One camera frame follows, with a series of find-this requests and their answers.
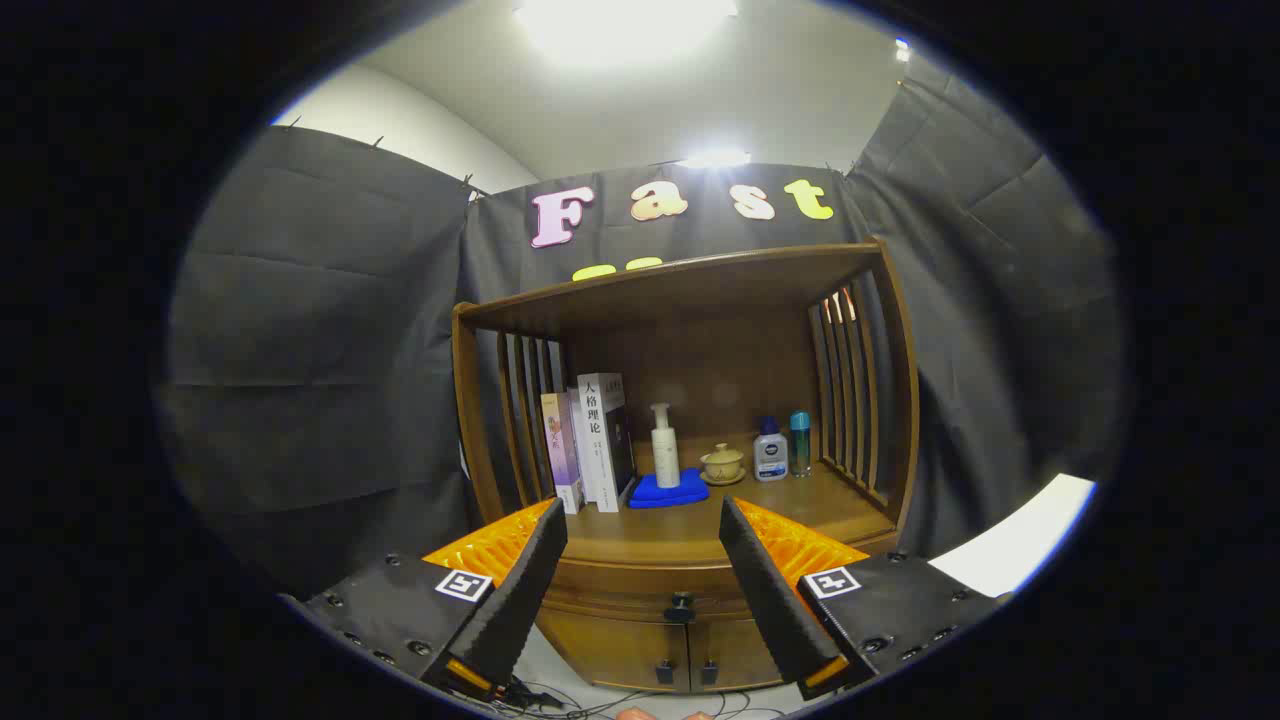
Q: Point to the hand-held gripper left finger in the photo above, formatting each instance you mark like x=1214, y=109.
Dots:
x=520, y=590

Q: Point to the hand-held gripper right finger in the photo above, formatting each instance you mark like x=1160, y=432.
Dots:
x=770, y=600

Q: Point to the black round drawer knob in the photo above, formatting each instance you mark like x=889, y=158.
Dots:
x=680, y=606

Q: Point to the wooden drawer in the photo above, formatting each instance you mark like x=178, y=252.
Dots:
x=640, y=585

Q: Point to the wooden countertop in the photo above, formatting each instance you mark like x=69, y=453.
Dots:
x=660, y=535

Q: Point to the wooden cabinet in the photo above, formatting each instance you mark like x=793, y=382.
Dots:
x=700, y=370

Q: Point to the blue folded cloth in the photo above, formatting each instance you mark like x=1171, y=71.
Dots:
x=680, y=493

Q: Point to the yellow lidded teacup with saucer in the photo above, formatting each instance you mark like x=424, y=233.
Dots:
x=722, y=465

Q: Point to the white bottle with blue pump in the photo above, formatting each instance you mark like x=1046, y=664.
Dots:
x=771, y=455

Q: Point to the purple book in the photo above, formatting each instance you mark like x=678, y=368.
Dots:
x=560, y=450

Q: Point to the clear blue bottle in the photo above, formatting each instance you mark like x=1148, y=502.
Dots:
x=800, y=445

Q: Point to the white book with dark cover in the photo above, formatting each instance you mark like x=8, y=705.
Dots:
x=597, y=450

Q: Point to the thin white book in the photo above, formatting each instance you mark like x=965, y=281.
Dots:
x=580, y=440

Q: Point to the white appliance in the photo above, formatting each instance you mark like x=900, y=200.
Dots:
x=1010, y=545

